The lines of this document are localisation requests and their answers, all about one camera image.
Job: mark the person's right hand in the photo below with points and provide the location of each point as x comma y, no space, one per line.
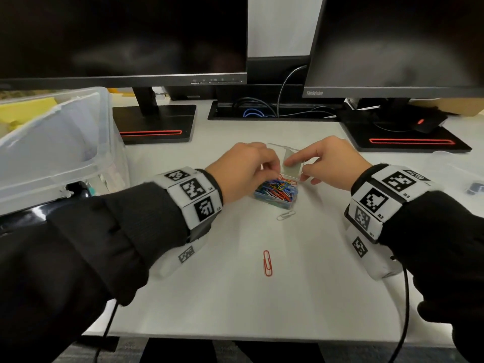
340,166

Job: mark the person's left hand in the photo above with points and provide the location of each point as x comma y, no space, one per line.
234,170

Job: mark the person's right thumb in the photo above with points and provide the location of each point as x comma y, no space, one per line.
312,168

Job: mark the person's left thumb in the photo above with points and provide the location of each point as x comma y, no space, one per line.
269,176

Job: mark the clear plastic box lid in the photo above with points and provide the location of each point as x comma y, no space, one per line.
291,168

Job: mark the clear paper clip box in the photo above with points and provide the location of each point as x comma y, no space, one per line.
264,200

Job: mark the person's right forearm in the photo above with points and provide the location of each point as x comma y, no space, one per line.
438,241

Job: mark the person's left forearm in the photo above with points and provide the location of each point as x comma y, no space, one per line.
94,253

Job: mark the pile of coloured paper clips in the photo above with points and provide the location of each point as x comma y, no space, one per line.
276,189

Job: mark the silver paper clip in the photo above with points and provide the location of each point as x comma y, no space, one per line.
286,215

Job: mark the white marker wristband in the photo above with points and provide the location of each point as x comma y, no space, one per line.
193,194
382,196

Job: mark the red paper clip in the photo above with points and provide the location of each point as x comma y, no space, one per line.
267,263

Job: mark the black monitor stand red stripe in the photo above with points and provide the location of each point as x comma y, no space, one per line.
158,122
408,141

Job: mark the black computer mouse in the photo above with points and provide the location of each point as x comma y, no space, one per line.
429,122

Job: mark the brown cardboard box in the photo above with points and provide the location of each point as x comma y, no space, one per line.
453,106

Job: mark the black computer monitor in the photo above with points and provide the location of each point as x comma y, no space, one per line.
121,33
400,41

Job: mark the small blue object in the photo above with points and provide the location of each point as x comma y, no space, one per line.
475,188

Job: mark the clear plastic storage bin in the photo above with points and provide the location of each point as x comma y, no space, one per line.
56,147

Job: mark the yellow paper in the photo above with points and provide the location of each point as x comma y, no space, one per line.
26,111

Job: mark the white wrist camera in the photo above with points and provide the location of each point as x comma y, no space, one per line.
372,255
183,257

